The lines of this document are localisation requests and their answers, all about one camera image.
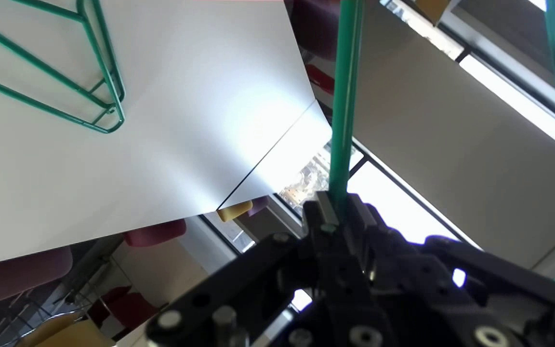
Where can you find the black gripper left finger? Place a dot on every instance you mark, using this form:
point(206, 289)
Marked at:
point(235, 305)

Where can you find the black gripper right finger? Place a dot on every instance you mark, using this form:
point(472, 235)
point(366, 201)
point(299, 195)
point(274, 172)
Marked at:
point(447, 293)

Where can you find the white table with hangers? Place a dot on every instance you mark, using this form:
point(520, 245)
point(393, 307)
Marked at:
point(218, 110)

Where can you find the green hangers on table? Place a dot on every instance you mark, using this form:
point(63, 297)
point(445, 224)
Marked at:
point(56, 60)

